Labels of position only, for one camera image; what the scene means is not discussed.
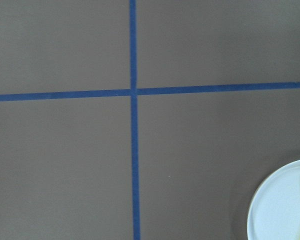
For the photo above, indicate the white round plate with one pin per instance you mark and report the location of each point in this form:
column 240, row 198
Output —
column 274, row 210

